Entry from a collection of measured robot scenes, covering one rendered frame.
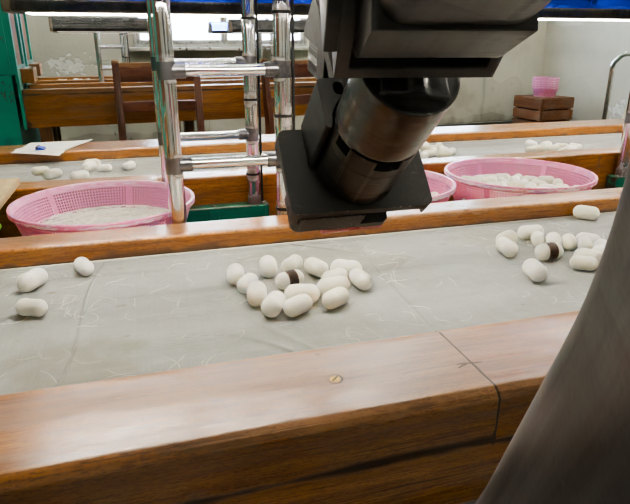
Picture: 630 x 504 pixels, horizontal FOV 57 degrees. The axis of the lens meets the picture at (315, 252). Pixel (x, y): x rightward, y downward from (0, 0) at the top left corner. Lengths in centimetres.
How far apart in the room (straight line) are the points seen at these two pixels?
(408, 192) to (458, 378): 14
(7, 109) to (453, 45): 308
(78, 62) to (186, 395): 526
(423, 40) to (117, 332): 41
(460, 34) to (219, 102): 315
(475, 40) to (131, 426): 30
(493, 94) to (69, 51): 442
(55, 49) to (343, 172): 529
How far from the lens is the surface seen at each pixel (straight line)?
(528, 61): 740
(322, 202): 39
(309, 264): 67
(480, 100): 704
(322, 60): 41
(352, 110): 33
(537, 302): 65
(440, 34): 25
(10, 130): 330
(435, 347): 48
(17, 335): 61
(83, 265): 71
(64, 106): 331
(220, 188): 108
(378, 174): 36
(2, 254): 78
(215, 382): 44
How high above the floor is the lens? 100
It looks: 20 degrees down
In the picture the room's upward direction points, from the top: straight up
